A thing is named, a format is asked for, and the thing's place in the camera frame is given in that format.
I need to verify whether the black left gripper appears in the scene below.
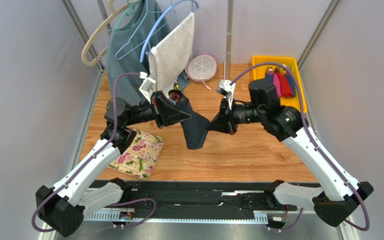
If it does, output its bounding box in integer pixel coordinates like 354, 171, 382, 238
124, 90, 192, 129

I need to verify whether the iridescent purple spoon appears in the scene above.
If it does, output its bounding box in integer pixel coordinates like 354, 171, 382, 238
168, 81, 183, 103

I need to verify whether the black paper napkin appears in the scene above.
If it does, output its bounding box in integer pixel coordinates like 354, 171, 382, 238
176, 95, 210, 150

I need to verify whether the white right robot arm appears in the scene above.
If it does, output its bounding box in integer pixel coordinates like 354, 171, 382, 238
208, 79, 374, 227

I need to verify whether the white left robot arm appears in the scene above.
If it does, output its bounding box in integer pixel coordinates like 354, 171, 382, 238
31, 90, 194, 237

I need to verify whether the navy rolled napkin left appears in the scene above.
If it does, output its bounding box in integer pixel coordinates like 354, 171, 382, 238
265, 72, 274, 83

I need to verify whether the navy rolled napkin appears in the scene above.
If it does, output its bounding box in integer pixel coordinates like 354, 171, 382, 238
285, 73, 296, 98
265, 72, 274, 83

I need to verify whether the pink rolled napkin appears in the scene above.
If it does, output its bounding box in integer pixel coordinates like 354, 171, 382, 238
272, 73, 283, 98

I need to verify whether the red rolled napkin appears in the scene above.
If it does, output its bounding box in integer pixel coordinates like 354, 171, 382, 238
276, 72, 294, 98

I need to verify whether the navy rolled napkin right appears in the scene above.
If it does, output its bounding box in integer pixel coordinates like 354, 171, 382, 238
285, 73, 296, 98

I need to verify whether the white hanging towel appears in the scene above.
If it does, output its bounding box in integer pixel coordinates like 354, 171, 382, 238
148, 12, 195, 97

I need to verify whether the floral placemat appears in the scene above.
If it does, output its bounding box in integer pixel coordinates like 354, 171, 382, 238
108, 129, 165, 180

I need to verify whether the pink white mesh basket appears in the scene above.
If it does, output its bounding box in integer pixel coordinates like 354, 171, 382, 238
185, 54, 217, 91

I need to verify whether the yellow plastic bin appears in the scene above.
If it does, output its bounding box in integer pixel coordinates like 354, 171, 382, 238
251, 55, 308, 114

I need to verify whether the light blue clothes hanger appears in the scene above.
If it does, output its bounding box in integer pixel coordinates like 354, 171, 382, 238
114, 0, 200, 64

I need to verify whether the teal hanging shirt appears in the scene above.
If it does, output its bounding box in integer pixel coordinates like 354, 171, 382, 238
106, 0, 171, 106

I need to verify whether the gold spoon in bin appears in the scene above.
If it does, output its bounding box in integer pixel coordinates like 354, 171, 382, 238
278, 64, 288, 75

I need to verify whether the teal clothes hanger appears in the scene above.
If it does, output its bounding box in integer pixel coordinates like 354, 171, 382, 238
114, 0, 143, 29

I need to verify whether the beige clothes hanger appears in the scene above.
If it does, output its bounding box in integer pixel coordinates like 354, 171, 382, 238
79, 0, 132, 67

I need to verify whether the metal rack pole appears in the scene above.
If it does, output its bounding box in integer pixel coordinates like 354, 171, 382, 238
223, 0, 234, 80

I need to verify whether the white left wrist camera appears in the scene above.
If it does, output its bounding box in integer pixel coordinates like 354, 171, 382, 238
139, 71, 156, 103

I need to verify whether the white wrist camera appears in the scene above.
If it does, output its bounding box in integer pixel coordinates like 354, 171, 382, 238
139, 71, 156, 103
216, 79, 236, 110

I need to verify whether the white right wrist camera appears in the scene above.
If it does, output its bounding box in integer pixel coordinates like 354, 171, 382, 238
216, 79, 236, 110

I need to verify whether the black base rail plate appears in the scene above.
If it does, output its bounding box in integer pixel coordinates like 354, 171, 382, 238
88, 180, 304, 221

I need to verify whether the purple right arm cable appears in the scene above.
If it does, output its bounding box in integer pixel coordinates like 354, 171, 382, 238
229, 61, 371, 233

